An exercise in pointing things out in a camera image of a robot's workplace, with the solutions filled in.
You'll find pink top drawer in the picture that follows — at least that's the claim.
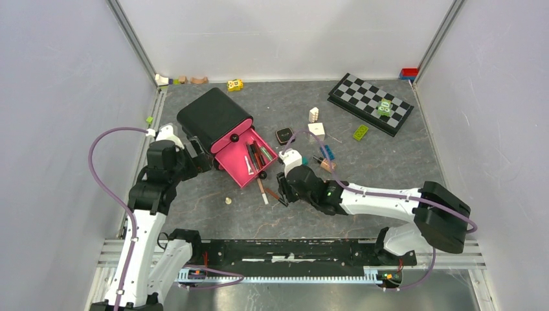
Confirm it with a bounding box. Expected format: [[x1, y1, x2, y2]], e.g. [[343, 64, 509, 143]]
[[210, 118, 253, 154]]

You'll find pink drawer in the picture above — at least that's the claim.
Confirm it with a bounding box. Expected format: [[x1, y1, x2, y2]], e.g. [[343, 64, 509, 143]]
[[210, 118, 253, 154], [214, 129, 278, 188]]

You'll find foundation bottle beige cap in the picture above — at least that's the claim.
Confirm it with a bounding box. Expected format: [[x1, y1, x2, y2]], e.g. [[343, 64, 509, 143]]
[[312, 156, 336, 173]]

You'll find green tube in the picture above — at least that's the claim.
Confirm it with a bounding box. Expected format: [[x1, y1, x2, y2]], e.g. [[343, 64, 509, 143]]
[[260, 146, 273, 161]]

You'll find black makeup organizer box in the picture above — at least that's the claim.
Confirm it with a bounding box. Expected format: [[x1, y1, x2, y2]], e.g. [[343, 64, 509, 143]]
[[176, 87, 253, 154]]

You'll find clear plastic bag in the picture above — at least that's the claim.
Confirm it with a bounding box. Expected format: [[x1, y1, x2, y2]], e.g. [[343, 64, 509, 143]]
[[244, 155, 254, 176]]

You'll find red lip pencil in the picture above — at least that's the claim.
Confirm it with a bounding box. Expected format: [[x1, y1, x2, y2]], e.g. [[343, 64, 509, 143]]
[[251, 141, 265, 168]]

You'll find dark teal mascara tube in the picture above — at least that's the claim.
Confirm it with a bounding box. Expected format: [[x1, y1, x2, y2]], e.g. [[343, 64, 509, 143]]
[[245, 143, 260, 172]]

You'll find white cube box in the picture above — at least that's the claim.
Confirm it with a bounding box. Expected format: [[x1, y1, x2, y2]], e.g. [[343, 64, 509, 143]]
[[308, 122, 326, 141]]

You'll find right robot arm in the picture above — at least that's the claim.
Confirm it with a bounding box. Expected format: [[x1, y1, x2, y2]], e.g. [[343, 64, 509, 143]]
[[277, 165, 474, 264]]

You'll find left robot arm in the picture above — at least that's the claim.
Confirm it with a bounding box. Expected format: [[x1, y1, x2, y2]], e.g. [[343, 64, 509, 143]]
[[88, 133, 203, 310]]

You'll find white concealer pen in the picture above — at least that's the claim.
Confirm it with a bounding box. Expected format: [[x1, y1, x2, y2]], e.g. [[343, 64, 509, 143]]
[[256, 178, 269, 205]]

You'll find blue lego brick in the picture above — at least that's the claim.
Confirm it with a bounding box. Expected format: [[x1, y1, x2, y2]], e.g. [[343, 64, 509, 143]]
[[319, 144, 335, 161]]

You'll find black compact case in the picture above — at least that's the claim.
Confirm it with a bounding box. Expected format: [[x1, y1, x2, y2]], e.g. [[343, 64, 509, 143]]
[[275, 127, 295, 146]]

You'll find white stacked block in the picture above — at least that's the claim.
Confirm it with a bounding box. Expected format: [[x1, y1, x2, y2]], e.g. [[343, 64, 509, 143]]
[[308, 107, 319, 123]]

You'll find green lego brick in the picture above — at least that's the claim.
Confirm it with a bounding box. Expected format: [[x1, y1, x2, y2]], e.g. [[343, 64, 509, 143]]
[[352, 125, 369, 141]]

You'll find wooden arch block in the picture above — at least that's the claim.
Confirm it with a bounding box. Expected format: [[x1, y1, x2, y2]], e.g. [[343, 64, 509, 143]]
[[189, 76, 209, 84]]

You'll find yellow toy block face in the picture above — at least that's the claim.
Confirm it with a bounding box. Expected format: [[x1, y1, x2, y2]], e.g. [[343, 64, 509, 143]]
[[227, 79, 244, 92]]

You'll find white corner block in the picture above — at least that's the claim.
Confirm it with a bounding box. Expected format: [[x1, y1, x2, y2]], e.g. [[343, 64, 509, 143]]
[[155, 74, 170, 87]]

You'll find chessboard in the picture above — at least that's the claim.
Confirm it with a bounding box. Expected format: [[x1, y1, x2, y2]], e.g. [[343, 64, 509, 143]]
[[328, 73, 414, 137]]

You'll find green toy monster block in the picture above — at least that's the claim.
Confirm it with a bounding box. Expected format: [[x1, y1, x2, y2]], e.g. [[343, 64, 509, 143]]
[[377, 98, 392, 117]]

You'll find red blue bricks stack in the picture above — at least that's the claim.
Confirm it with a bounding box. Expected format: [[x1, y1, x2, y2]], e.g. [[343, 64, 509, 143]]
[[399, 67, 419, 81]]

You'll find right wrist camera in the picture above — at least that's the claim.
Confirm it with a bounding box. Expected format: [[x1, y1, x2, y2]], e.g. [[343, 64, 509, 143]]
[[278, 148, 302, 176]]

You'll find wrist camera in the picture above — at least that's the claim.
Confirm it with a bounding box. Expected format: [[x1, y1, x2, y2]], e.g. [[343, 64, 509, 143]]
[[146, 123, 185, 150], [278, 148, 302, 176]]

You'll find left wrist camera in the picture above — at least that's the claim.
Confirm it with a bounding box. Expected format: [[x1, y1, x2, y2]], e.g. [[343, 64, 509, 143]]
[[146, 123, 185, 150]]

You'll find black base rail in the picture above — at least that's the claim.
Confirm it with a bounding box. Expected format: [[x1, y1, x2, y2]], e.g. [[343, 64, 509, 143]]
[[189, 238, 417, 278]]

